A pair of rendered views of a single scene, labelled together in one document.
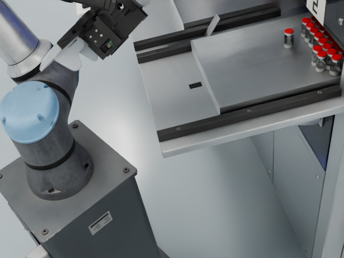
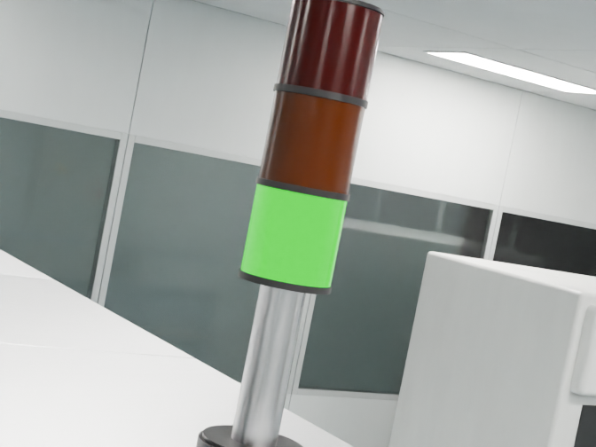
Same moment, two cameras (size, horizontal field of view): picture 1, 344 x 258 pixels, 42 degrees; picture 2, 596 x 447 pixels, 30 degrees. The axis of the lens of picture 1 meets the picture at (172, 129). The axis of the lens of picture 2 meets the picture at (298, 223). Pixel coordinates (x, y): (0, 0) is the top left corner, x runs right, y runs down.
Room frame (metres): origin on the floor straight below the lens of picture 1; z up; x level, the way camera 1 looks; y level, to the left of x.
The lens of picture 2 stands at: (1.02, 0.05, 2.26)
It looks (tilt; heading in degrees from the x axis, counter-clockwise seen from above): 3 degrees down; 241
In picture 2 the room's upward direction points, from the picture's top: 11 degrees clockwise
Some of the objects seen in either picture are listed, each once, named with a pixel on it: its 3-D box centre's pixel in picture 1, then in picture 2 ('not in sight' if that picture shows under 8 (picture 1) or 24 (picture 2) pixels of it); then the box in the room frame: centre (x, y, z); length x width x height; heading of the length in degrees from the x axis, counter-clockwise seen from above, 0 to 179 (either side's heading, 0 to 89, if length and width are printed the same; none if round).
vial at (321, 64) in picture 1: (321, 61); not in sight; (0.77, -0.36, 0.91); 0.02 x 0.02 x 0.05
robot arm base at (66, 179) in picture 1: (54, 159); not in sight; (0.70, 0.27, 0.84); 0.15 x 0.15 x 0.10
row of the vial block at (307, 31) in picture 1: (320, 45); not in sight; (0.82, -0.38, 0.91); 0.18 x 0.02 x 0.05; 4
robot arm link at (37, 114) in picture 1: (36, 121); not in sight; (0.71, 0.27, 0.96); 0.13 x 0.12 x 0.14; 170
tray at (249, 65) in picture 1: (274, 59); not in sight; (0.82, -0.27, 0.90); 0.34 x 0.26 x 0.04; 94
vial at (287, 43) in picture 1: (288, 39); not in sight; (0.88, -0.32, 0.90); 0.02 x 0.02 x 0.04
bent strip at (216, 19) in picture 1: (193, 31); not in sight; (0.98, -0.10, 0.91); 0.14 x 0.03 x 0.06; 94
